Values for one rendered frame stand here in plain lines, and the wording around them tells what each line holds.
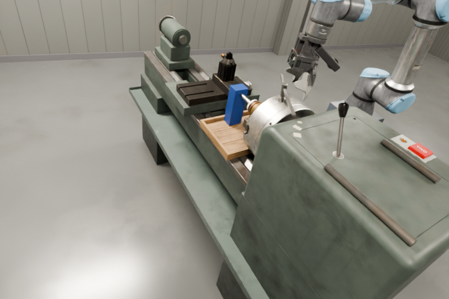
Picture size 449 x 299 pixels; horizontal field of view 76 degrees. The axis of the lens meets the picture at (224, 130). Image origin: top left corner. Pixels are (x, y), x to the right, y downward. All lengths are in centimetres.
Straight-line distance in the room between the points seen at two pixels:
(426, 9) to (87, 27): 365
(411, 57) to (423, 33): 10
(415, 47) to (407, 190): 61
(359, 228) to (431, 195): 27
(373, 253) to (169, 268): 141
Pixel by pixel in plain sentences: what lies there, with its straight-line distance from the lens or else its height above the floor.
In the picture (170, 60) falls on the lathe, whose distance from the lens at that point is 216.
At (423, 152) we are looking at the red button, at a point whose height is 127.
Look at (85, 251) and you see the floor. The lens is 216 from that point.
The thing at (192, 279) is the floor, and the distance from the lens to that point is 201.
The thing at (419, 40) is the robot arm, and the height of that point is 154.
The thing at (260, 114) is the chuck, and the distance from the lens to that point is 120.
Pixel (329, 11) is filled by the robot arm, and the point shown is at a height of 163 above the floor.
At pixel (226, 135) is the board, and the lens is 153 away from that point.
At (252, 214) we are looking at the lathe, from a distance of 127.
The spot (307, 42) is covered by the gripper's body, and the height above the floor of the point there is 153.
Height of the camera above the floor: 182
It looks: 37 degrees down
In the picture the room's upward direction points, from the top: 11 degrees clockwise
